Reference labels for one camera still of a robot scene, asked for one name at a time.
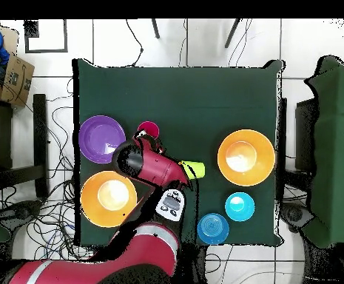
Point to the red cup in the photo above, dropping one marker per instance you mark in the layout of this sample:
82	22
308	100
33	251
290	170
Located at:
149	127

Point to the green cup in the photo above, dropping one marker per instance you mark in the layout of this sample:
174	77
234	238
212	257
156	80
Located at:
196	170

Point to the translucent blue bowl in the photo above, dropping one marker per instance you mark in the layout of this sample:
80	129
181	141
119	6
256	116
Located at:
213	229

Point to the light blue opaque bowl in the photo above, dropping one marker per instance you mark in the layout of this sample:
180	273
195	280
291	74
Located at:
242	213

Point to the large orange bowl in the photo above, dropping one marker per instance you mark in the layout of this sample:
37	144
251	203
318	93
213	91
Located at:
91	207
263	174

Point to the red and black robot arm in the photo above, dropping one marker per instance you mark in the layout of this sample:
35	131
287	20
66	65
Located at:
148	251

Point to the dark green tablecloth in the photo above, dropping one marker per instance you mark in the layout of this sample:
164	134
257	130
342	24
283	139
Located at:
174	103

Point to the purple bowl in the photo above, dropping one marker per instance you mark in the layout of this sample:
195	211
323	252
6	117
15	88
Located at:
97	136

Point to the black bench stand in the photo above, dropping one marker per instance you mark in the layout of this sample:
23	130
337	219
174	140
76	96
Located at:
40	133

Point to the black tripod leg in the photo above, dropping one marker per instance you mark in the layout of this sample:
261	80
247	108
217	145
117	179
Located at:
232	33
156	29

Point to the cardboard box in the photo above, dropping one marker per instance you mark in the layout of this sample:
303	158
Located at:
17	80

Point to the black monitor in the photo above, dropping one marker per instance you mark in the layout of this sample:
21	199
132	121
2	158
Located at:
304	133

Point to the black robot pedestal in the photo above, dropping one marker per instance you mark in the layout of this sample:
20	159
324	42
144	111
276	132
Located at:
195	266

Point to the black square frame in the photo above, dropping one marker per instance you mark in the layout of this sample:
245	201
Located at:
31	29

